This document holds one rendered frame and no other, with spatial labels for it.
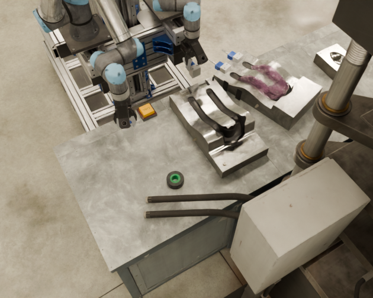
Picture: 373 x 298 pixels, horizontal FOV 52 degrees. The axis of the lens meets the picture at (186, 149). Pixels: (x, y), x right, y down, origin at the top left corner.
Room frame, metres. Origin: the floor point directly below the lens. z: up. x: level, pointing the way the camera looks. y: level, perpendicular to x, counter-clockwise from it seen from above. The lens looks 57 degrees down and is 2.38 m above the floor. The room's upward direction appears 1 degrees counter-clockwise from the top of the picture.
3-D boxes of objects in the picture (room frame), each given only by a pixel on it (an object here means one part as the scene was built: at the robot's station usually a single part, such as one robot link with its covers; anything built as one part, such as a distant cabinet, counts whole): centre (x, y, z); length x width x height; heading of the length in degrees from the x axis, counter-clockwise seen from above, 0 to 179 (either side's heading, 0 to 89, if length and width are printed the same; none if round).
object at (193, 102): (1.15, -0.15, 0.92); 0.35 x 0.16 x 0.09; 29
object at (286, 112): (1.38, -0.42, 0.86); 0.50 x 0.26 x 0.11; 46
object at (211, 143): (1.13, -0.15, 0.87); 0.50 x 0.26 x 0.14; 29
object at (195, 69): (1.45, -0.03, 0.93); 0.13 x 0.05 x 0.05; 31
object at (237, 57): (1.60, -0.26, 0.86); 0.13 x 0.05 x 0.05; 46
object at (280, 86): (1.38, -0.42, 0.90); 0.26 x 0.18 x 0.08; 46
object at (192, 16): (1.44, -0.04, 1.25); 0.09 x 0.08 x 0.11; 178
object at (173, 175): (0.84, 0.05, 0.82); 0.08 x 0.08 x 0.04
